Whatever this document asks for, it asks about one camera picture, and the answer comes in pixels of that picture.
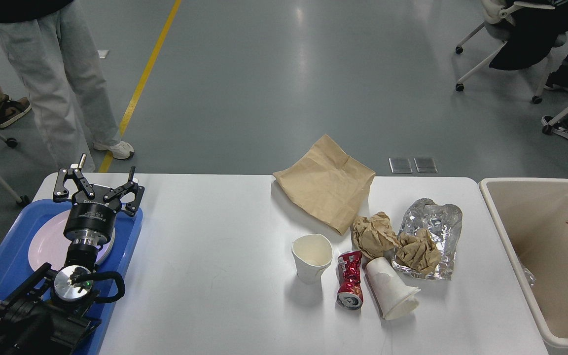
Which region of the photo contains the crumpled brown paper in foil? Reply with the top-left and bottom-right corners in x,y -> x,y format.
395,228 -> 441,275

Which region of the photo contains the left floor outlet cover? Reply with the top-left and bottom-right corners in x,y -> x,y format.
388,157 -> 413,175

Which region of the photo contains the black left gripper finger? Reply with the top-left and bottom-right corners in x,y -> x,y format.
102,166 -> 145,216
52,153 -> 98,205

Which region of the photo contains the upright white paper cup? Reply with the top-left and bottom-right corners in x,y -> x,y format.
291,234 -> 333,284

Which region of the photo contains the beige plastic bin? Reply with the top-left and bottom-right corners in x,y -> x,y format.
479,177 -> 568,348

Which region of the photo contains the lying white paper cup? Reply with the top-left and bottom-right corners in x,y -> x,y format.
365,257 -> 420,320

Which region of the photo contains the crushed red soda can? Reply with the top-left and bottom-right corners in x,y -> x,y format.
336,250 -> 364,311

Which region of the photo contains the pink plate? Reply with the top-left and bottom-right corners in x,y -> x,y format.
28,215 -> 116,272

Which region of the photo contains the crumpled silver foil wrapper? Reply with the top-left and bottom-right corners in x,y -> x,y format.
391,198 -> 462,280

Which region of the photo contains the flat brown paper bag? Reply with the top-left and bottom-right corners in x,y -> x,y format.
273,134 -> 376,235

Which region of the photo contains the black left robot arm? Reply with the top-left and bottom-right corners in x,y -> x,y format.
0,154 -> 144,355

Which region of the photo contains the white chair leg far right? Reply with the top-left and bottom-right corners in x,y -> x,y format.
542,107 -> 568,135

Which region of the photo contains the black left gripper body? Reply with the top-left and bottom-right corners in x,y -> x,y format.
63,195 -> 122,245

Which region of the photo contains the crumpled brown paper ball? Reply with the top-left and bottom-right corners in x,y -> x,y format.
350,211 -> 399,260

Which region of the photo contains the right floor outlet cover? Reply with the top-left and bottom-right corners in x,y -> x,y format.
413,157 -> 439,174

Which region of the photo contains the floor outlet cover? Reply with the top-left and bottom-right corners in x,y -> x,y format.
413,157 -> 439,174
388,157 -> 413,175

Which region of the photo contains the yellow plate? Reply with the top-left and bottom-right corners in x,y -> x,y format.
96,236 -> 115,265

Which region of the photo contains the person in grey trousers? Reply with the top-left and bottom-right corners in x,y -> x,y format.
0,0 -> 135,168

